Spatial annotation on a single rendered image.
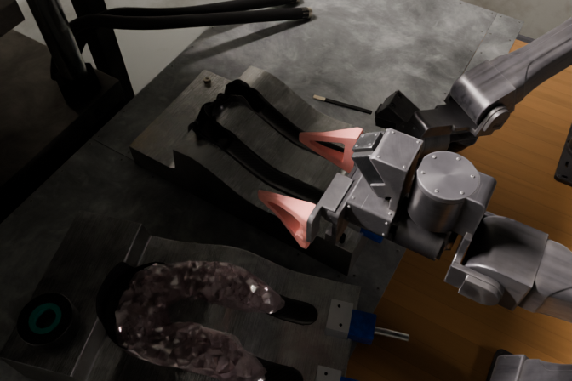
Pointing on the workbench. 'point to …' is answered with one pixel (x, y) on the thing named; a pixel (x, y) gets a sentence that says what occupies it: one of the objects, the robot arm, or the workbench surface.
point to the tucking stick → (342, 104)
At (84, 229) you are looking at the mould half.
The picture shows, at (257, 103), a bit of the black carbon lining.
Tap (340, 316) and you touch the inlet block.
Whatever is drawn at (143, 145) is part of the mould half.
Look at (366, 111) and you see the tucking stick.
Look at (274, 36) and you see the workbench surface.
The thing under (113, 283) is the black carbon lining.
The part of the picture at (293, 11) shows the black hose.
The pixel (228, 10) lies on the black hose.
